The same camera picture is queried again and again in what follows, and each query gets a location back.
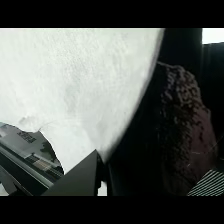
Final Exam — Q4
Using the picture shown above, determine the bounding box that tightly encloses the white garment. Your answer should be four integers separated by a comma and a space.
0, 28, 166, 174

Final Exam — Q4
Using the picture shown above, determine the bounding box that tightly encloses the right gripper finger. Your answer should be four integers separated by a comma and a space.
41, 149, 108, 197

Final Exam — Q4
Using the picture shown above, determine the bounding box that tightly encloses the striped garment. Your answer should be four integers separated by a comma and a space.
187, 168, 224, 197

